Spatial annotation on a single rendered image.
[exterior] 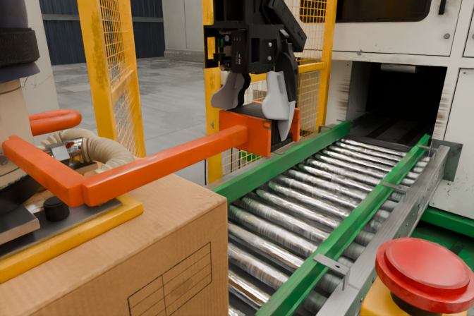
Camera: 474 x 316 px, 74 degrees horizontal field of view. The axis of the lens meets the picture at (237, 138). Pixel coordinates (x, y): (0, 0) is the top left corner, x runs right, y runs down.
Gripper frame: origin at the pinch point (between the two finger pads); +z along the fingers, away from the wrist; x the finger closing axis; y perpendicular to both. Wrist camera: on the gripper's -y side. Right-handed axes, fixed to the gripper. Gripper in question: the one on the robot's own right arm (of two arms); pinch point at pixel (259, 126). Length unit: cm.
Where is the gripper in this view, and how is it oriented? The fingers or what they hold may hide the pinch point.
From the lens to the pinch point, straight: 45.3
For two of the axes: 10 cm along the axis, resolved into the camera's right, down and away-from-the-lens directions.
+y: -6.4, 2.6, -7.3
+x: 7.7, 2.1, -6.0
